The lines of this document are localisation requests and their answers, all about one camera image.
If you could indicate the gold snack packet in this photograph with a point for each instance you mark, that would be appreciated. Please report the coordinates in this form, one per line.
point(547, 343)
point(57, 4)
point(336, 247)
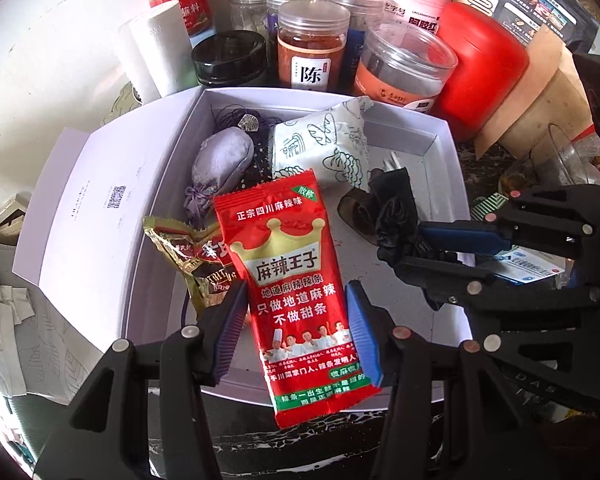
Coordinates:
point(195, 260)

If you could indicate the white storage box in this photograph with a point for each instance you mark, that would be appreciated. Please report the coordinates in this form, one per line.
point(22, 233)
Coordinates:
point(80, 220)

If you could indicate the grey garment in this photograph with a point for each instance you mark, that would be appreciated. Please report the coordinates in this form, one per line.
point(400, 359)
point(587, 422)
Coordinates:
point(0, 305)

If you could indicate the white bottle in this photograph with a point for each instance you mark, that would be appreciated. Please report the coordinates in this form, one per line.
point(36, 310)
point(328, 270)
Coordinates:
point(130, 65)

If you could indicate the lavender sachet pouch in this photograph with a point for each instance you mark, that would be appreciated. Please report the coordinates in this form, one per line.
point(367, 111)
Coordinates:
point(222, 160)

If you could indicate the wooden frame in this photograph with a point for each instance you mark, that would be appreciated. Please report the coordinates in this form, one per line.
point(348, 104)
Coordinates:
point(5, 217)

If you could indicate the orange powder jar white label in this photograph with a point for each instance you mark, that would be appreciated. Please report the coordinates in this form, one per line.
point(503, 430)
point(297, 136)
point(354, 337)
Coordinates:
point(312, 45)

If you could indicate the kraft paper pouch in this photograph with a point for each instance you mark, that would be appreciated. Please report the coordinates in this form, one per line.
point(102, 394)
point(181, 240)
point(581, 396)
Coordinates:
point(540, 100)

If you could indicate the small clear jar with seeds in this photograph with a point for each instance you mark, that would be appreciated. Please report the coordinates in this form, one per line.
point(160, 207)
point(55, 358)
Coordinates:
point(247, 12)

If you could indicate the white paper roll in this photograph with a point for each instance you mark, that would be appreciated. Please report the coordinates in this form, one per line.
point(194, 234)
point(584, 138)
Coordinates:
point(165, 50)

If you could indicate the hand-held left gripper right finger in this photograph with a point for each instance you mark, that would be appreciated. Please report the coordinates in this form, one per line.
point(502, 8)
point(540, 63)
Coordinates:
point(365, 340)

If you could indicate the small empty clear jar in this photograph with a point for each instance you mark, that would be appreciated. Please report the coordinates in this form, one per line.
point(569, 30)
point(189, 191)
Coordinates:
point(357, 2)

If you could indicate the patterned white tissue pack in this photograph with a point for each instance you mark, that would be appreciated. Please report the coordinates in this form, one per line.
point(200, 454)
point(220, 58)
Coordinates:
point(315, 150)

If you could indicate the white green medicine box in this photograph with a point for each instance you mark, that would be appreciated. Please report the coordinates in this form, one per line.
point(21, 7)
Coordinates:
point(530, 270)

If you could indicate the black printed pouch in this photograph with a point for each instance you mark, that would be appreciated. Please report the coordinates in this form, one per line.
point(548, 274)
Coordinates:
point(530, 0)

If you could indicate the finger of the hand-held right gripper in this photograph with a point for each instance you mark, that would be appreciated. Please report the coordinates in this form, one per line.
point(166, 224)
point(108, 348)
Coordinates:
point(465, 235)
point(530, 300)

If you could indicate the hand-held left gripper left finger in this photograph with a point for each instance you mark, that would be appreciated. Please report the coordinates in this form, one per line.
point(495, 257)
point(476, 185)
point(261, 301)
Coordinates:
point(227, 332)

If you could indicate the wide clear jar orange label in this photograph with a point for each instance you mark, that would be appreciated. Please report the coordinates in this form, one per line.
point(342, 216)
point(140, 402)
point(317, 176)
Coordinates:
point(405, 70)

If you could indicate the green object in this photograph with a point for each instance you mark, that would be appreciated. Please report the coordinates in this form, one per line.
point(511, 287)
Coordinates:
point(122, 105)

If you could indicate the glass mug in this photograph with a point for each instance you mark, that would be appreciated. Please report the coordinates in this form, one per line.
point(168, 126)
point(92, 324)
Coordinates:
point(575, 155)

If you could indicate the black jar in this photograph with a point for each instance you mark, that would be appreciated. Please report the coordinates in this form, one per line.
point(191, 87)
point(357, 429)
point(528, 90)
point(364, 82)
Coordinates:
point(230, 60)

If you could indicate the black polka dot cloth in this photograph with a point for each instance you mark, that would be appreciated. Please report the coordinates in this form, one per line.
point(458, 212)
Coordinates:
point(261, 165)

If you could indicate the red canister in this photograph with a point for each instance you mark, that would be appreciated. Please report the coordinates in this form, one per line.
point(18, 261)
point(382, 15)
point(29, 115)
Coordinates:
point(480, 70)

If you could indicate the red snack packet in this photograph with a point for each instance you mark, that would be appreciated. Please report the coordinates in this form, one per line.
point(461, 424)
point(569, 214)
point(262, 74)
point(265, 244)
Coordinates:
point(290, 280)

